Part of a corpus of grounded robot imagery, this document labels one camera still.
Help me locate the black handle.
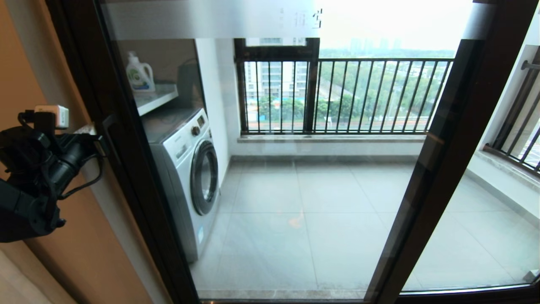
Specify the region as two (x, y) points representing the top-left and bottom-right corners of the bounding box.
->
(100, 113), (127, 169)

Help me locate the dark framed sliding glass door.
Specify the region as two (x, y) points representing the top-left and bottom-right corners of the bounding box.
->
(49, 0), (540, 304)

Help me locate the white laundry detergent bottle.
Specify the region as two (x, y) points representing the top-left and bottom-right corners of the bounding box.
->
(126, 52), (156, 92)

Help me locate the white front-load washing machine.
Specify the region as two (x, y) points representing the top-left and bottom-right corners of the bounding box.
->
(141, 108), (221, 263)

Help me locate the dark framed balcony window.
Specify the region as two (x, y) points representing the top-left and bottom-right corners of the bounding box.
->
(234, 38), (320, 134)

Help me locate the long marble window sill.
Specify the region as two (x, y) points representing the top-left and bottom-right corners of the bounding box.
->
(238, 134), (427, 144)

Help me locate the long black balcony railing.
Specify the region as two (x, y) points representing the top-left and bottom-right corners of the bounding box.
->
(236, 58), (455, 135)

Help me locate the fixed glass door panel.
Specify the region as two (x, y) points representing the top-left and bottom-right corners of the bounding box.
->
(366, 0), (540, 300)

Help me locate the short marble window sill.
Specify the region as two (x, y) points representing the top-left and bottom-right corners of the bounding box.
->
(468, 149), (540, 188)

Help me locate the short black balcony railing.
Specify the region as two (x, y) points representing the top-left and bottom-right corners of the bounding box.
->
(485, 46), (540, 174)

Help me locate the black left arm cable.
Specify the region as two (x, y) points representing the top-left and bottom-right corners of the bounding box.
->
(58, 153), (105, 201)

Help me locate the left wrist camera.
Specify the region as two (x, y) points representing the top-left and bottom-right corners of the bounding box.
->
(34, 104), (70, 130)

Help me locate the white wall shelf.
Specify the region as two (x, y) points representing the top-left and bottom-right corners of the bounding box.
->
(134, 84), (178, 116)

